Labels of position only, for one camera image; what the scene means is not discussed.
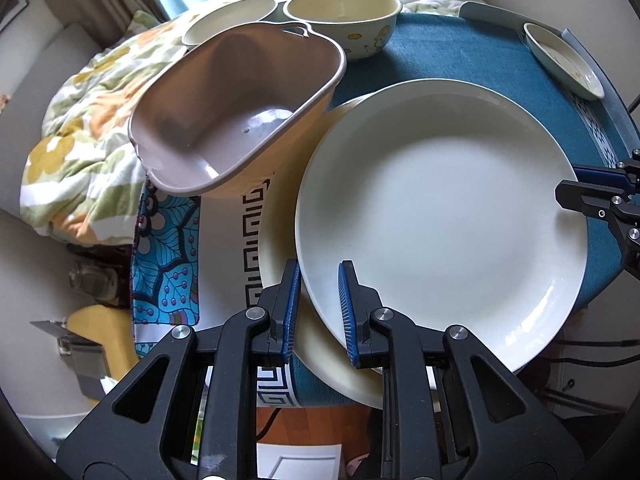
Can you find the large white plate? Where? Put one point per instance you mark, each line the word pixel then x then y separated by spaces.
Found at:
pixel 440 220

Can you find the yellow object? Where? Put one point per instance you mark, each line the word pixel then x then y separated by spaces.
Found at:
pixel 115 330

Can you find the small floral saucer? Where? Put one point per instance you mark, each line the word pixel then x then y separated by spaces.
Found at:
pixel 560 55

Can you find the floral blanket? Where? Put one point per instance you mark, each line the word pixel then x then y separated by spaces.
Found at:
pixel 90 110

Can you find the cream floral bowl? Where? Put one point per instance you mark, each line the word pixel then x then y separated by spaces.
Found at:
pixel 345 10

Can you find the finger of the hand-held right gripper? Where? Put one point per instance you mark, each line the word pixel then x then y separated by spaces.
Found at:
pixel 632 167
pixel 590 200

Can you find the dark picture frame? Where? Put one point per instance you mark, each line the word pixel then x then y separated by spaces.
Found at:
pixel 20 7

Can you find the blue patterned tablecloth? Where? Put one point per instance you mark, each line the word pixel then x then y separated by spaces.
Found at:
pixel 450 55

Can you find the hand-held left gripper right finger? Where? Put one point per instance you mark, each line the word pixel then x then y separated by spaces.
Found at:
pixel 346 310

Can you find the white panel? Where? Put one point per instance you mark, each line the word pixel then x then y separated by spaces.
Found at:
pixel 300 462

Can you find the taupe plastic basin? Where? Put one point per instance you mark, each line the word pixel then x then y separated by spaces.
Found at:
pixel 225 90

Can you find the large cream plate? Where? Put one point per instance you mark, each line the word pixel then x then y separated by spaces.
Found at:
pixel 277 250

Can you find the glass jar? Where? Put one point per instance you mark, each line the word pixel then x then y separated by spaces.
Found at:
pixel 95 282

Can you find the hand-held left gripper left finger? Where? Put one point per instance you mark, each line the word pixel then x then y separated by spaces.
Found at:
pixel 292 305

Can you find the small cream bowl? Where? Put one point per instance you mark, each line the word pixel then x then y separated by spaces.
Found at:
pixel 225 20

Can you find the beige curtain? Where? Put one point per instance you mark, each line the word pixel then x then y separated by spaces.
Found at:
pixel 100 0

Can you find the grey metal bracket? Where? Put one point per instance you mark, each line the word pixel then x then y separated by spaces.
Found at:
pixel 90 370

